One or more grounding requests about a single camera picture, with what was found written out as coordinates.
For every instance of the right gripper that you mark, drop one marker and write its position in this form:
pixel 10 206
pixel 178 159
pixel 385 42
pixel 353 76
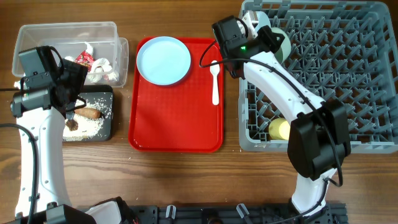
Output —
pixel 265 37

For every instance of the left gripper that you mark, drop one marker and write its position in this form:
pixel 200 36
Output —
pixel 74 73

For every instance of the light green bowl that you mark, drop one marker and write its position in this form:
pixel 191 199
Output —
pixel 285 46

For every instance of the red snack wrapper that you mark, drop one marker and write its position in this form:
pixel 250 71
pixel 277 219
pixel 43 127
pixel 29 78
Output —
pixel 85 59

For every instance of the white tissue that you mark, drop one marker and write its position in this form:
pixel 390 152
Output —
pixel 101 70

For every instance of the brown food scrap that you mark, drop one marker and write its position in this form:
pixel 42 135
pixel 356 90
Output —
pixel 72 125

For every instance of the white plastic spoon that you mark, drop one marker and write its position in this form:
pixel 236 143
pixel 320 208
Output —
pixel 215 70

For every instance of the yellow plastic cup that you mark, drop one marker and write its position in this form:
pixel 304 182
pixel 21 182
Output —
pixel 279 129

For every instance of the large light blue plate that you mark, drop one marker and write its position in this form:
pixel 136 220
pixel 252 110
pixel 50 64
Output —
pixel 163 60

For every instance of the red plastic tray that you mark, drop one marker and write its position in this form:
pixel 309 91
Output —
pixel 180 117

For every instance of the light blue bowl with crumbs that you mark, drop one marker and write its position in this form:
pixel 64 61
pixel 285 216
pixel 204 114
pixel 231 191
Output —
pixel 263 20

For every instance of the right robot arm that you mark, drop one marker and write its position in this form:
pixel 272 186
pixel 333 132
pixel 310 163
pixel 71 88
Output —
pixel 319 138

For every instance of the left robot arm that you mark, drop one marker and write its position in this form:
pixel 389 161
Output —
pixel 48 93

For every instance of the grey dishwasher rack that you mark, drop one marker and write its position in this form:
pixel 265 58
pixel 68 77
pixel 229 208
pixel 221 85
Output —
pixel 346 51

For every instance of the black plastic tray bin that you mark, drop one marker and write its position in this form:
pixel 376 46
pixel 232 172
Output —
pixel 95 90

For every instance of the crumpled white paper scrap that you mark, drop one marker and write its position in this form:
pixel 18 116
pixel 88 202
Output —
pixel 88 51

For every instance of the clear plastic bin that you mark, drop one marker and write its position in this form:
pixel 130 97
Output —
pixel 69 39

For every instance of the pile of white rice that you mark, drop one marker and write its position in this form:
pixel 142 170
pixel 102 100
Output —
pixel 92 129

